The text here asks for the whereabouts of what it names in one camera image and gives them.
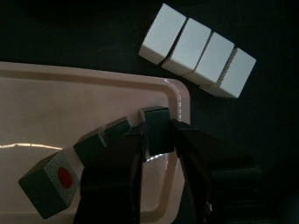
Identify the white toy sushi piece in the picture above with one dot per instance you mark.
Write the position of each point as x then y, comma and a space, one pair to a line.
163, 32
188, 46
235, 74
212, 59

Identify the green sushi piece red centre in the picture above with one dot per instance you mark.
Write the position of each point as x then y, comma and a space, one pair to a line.
42, 189

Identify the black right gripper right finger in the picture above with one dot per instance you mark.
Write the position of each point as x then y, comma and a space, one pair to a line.
209, 169

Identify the green toy sushi piece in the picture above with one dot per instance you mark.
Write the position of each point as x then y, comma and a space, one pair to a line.
157, 128
117, 128

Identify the pink plastic tray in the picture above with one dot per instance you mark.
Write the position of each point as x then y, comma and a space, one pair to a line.
77, 110

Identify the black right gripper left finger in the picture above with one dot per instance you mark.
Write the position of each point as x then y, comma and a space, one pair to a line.
112, 180

